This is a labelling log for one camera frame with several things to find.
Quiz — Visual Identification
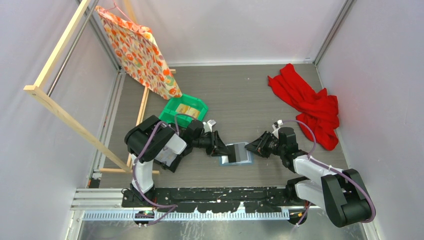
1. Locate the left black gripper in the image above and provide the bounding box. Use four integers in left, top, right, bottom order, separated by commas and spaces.
192, 130, 232, 157

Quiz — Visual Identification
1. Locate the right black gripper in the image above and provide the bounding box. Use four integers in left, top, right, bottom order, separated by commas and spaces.
245, 131, 286, 159

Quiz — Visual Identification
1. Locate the grey credit card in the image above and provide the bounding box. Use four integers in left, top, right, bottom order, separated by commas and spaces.
227, 142, 249, 164

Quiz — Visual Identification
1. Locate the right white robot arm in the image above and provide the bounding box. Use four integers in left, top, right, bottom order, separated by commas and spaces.
245, 127, 376, 228

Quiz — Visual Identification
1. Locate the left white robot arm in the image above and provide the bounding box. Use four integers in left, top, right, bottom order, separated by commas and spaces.
124, 115, 232, 208

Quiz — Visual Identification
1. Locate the black tray with paper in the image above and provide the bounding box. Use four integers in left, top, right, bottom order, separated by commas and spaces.
154, 147, 185, 173

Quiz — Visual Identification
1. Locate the green plastic bin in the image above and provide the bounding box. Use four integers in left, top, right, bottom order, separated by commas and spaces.
158, 94, 209, 127

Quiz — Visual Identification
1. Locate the red cloth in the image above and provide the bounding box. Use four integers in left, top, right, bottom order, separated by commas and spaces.
267, 63, 340, 151

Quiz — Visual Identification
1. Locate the floral orange fabric bag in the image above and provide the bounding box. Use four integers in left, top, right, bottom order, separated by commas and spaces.
95, 5, 183, 100

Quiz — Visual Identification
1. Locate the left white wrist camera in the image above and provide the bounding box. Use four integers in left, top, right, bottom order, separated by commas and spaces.
203, 119, 217, 133

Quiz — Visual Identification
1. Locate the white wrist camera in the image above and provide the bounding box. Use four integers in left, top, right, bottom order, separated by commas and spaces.
272, 119, 284, 131
203, 119, 217, 133

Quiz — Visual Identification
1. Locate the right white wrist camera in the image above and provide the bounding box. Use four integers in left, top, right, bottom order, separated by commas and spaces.
272, 119, 284, 131

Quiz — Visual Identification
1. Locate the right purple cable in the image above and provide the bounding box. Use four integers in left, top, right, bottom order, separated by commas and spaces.
278, 119, 377, 228

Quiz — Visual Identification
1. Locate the purple cable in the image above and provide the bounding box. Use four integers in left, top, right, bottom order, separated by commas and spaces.
278, 119, 377, 228
131, 113, 198, 228

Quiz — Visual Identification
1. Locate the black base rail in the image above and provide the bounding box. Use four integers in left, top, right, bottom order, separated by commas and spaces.
120, 186, 309, 214

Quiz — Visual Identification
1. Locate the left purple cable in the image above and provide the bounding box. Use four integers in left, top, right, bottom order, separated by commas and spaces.
131, 113, 198, 228

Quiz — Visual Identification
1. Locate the wooden frame rack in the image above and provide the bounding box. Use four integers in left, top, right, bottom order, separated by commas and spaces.
23, 0, 176, 175

